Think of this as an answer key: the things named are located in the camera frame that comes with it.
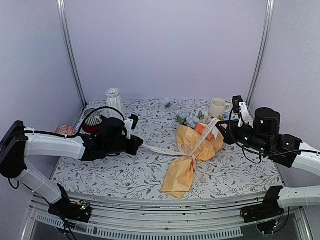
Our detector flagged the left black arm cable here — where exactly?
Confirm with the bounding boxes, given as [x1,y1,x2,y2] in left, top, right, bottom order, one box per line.
[23,106,127,137]

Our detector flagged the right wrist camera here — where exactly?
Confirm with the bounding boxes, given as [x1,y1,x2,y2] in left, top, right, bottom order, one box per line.
[232,95,250,128]

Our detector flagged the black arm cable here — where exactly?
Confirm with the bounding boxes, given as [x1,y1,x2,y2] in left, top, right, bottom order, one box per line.
[23,106,127,137]
[228,109,320,165]

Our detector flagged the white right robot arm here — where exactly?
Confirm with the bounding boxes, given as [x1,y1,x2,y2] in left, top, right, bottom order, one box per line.
[216,107,320,218]

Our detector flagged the cream ceramic mug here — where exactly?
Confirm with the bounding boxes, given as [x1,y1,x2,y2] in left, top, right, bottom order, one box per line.
[208,98,231,118]

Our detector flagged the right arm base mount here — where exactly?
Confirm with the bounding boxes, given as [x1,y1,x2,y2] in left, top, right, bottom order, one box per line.
[240,199,285,235]

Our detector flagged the floral patterned tablecloth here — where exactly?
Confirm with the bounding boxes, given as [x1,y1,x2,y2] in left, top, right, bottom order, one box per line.
[52,99,283,201]

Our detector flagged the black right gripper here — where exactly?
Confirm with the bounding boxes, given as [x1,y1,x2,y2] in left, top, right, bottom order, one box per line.
[216,119,270,154]

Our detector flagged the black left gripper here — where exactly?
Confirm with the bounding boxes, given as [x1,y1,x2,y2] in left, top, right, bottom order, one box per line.
[105,135,144,156]

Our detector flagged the white printed ribbon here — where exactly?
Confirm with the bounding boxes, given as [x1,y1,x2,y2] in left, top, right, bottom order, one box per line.
[143,118,220,182]

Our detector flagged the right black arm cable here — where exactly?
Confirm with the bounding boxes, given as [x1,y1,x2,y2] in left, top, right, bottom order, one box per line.
[228,109,320,165]

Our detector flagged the aluminium front rail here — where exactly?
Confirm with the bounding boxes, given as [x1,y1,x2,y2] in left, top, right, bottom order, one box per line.
[23,193,314,240]

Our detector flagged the aluminium frame post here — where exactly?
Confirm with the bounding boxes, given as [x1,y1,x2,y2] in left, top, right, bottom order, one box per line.
[56,0,87,107]
[246,0,275,106]

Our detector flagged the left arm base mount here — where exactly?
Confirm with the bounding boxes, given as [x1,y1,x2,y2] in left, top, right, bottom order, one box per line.
[48,197,92,223]

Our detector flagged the striped black white cup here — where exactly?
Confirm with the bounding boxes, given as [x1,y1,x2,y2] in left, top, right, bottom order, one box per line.
[84,108,102,127]

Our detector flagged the white ribbed ceramic vase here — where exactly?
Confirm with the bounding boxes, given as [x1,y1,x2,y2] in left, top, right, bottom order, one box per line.
[105,88,125,120]

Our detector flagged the dark red saucer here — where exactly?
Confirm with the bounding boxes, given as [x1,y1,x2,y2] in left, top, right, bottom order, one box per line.
[82,124,101,134]

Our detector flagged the pink patterned ball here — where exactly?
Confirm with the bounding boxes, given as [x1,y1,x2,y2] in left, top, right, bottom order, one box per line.
[55,125,76,136]

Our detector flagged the left aluminium frame post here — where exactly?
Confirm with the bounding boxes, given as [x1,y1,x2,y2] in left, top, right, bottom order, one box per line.
[56,0,87,107]

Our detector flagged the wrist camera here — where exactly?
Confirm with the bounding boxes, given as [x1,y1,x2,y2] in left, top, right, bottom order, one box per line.
[124,114,139,140]
[232,95,250,128]

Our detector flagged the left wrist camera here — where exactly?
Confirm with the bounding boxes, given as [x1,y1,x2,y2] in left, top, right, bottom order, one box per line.
[124,114,139,140]

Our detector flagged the right aluminium frame post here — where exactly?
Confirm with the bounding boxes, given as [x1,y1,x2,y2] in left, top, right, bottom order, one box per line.
[246,0,275,106]

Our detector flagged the orange paper flower bouquet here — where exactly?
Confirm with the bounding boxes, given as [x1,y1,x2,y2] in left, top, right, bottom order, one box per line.
[161,98,224,199]

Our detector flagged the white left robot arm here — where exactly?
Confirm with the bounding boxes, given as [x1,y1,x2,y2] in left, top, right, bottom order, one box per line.
[0,117,144,217]

